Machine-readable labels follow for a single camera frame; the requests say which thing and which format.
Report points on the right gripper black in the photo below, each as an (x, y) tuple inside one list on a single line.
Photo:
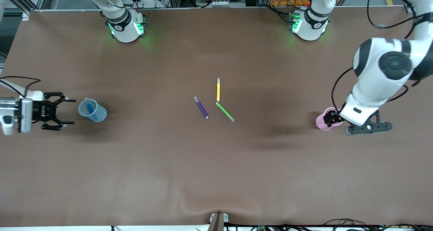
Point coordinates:
[(41, 111)]

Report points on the blue marker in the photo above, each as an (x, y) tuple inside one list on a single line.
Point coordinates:
[(91, 110)]

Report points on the yellow marker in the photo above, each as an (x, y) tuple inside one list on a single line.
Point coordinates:
[(218, 90)]

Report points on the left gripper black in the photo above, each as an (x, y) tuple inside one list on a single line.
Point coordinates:
[(332, 117)]

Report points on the brown table cover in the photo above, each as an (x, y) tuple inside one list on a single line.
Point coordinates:
[(203, 163)]

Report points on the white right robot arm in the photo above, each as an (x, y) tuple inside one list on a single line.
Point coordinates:
[(125, 31)]

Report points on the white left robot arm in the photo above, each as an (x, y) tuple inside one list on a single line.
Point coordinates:
[(372, 85)]

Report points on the light blue mesh cup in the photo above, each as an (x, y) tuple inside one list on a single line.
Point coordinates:
[(98, 115)]

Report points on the pink cup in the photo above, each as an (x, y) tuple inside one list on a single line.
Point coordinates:
[(321, 122)]

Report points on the purple marker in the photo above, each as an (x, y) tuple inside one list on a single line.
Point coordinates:
[(201, 108)]

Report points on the green marker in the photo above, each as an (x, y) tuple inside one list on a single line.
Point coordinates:
[(225, 112)]

